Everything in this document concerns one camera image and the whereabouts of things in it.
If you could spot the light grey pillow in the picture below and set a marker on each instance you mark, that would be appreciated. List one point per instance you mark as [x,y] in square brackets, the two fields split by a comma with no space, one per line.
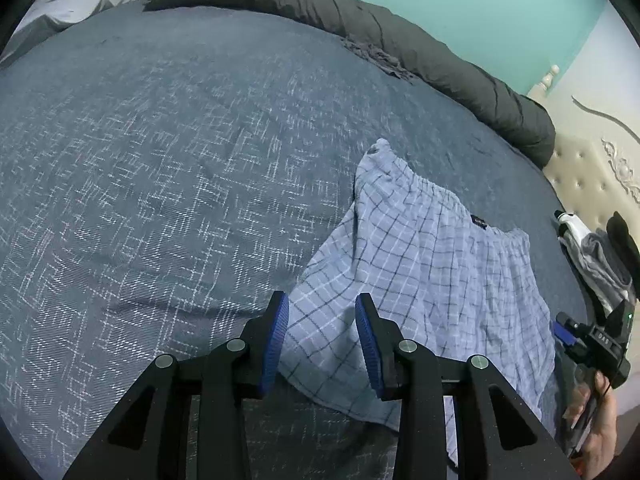
[75,5]

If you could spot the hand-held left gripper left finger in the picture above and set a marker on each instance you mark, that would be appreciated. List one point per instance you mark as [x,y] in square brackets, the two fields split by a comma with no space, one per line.
[277,340]

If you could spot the blue plaid shorts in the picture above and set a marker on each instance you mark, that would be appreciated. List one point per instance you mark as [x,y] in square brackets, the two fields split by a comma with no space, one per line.
[425,260]

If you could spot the dark grey rolled duvet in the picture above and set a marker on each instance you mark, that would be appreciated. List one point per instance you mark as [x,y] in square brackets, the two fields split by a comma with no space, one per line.
[300,0]

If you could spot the stack of folded clothes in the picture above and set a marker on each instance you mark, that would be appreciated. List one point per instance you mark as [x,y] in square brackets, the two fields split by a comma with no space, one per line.
[600,260]

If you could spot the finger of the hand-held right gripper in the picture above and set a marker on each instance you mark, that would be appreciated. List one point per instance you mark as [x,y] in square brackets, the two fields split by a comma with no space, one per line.
[561,334]

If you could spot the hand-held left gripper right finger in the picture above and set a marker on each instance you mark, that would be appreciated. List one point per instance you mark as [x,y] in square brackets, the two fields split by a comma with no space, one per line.
[367,345]

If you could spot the person's right hand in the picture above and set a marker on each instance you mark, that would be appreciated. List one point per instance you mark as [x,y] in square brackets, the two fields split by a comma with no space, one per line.
[602,425]

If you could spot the cream tufted headboard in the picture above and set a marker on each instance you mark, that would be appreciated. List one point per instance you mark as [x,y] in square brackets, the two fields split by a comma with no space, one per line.
[590,180]

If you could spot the small crumpled grey cloth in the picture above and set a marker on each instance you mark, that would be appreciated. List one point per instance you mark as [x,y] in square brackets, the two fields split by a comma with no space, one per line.
[377,55]

